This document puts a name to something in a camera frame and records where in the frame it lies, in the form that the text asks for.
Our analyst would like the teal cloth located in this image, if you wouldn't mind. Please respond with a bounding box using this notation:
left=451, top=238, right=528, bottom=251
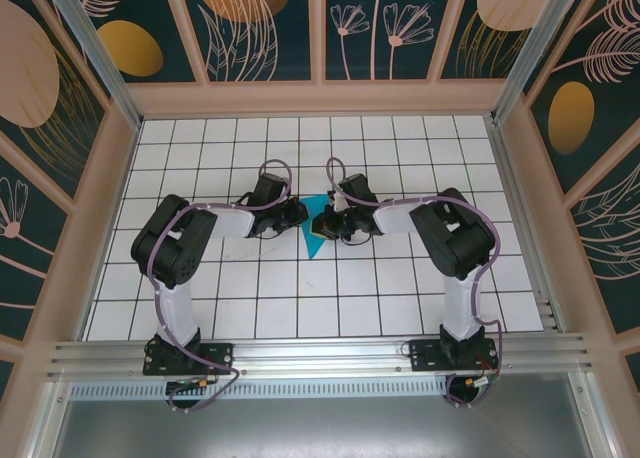
left=299, top=195, right=331, bottom=260

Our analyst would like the small circuit board yellow connector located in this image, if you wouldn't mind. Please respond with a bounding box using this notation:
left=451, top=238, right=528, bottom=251
left=167, top=377, right=221, bottom=393
left=462, top=372, right=504, bottom=392

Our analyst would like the grey metal shelf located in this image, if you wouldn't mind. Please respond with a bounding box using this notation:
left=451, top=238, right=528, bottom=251
left=29, top=377, right=621, bottom=458

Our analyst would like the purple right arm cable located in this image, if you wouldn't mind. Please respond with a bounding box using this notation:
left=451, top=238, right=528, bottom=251
left=326, top=156, right=504, bottom=410

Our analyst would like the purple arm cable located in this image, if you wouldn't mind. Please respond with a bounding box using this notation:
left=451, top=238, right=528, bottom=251
left=148, top=158, right=294, bottom=414
left=326, top=156, right=504, bottom=410

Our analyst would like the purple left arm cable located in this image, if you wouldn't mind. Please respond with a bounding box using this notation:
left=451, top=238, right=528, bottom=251
left=148, top=158, right=294, bottom=414

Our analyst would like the aluminium mounting rail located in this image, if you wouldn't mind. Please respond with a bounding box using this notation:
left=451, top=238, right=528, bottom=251
left=47, top=332, right=594, bottom=382

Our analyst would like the slotted grey cable duct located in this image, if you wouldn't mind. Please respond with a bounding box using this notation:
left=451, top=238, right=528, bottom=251
left=69, top=380, right=451, bottom=400

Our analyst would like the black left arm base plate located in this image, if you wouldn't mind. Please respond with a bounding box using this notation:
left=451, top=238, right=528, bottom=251
left=143, top=341, right=235, bottom=377

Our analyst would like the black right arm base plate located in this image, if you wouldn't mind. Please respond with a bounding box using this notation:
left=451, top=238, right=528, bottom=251
left=408, top=337, right=499, bottom=374

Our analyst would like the aluminium side rail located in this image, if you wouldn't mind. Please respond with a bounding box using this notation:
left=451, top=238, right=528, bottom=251
left=487, top=117, right=569, bottom=334

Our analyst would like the aluminium corner post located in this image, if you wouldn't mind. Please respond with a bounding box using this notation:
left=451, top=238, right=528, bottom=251
left=492, top=0, right=586, bottom=124
left=39, top=0, right=144, bottom=129

